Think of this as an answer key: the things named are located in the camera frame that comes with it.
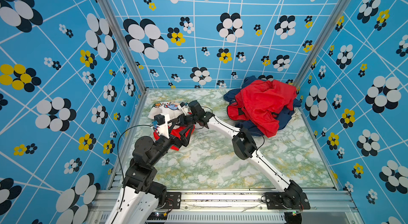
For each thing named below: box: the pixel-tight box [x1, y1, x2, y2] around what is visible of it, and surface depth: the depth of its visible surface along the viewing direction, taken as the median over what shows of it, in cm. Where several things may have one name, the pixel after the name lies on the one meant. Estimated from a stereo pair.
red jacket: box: [226, 80, 298, 138], surface depth 87 cm
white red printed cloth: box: [147, 101, 196, 151], surface depth 91 cm
